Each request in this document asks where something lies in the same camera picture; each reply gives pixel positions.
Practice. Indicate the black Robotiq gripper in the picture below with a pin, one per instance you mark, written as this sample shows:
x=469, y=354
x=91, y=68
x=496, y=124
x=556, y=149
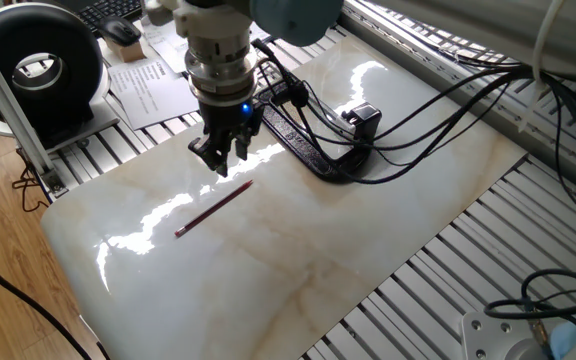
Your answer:
x=225, y=120

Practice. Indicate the red pencil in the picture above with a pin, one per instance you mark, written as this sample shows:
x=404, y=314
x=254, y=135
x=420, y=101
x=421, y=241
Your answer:
x=213, y=209

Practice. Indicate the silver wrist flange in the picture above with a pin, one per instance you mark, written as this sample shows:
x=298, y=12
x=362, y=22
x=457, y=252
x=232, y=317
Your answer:
x=220, y=70

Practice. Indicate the white paper sheet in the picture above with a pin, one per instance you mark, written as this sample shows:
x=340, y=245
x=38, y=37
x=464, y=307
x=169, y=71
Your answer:
x=153, y=95

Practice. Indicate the black metal C-clamp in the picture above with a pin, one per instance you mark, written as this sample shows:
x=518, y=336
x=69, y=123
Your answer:
x=318, y=165

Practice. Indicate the white marble board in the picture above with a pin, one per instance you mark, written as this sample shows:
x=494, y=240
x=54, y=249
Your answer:
x=318, y=250

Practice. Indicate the small cardboard box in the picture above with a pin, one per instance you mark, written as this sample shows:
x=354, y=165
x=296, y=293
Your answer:
x=128, y=51

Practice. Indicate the black computer mouse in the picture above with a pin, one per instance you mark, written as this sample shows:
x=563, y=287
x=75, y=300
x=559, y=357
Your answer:
x=120, y=31

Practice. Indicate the black keyboard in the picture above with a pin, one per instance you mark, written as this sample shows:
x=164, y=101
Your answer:
x=108, y=10

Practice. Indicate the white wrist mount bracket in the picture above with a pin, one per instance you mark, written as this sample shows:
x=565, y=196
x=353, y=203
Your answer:
x=208, y=20

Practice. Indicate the aluminium frame bar with bracket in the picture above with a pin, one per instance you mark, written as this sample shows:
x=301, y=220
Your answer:
x=8, y=100

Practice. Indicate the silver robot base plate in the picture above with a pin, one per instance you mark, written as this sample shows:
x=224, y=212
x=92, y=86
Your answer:
x=493, y=335

